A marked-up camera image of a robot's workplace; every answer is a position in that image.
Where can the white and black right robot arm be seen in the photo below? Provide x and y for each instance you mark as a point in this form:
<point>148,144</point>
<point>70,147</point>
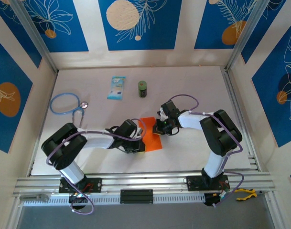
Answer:
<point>190,121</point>

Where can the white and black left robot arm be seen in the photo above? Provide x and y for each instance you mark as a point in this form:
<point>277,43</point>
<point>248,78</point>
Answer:
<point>97,142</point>

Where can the green bottle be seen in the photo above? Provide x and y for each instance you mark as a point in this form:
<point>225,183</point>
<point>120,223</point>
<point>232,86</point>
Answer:
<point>142,89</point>

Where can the light blue wipes packet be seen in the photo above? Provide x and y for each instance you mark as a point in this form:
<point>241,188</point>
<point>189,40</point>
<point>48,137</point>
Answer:
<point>116,88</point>

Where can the blue stethoscope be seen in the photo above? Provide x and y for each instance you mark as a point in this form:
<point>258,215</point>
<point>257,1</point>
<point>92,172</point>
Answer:
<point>84,104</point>

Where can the black ribbed block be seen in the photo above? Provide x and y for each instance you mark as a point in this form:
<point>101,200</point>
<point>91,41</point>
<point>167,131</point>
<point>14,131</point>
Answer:
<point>136,196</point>

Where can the small circuit board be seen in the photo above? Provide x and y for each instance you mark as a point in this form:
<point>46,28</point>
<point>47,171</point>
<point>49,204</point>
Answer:
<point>219,197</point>
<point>78,196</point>

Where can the aluminium mounting rail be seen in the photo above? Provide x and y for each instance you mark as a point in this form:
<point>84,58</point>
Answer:
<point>135,181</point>

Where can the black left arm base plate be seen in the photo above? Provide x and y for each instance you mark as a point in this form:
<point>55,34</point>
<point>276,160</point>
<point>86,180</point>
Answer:
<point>95,184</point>

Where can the aluminium side rail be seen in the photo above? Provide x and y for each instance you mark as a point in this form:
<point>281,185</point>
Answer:
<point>234,100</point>

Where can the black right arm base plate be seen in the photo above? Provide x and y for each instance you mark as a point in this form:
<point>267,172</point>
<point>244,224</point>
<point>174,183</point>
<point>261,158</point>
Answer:
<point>195,182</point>

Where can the aluminium frame post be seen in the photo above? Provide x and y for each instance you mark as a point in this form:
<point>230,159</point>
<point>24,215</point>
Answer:
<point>36,35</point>
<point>246,35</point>

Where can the small metal bracket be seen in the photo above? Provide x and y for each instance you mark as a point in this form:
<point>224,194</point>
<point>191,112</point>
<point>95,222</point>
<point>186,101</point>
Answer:
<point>40,197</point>

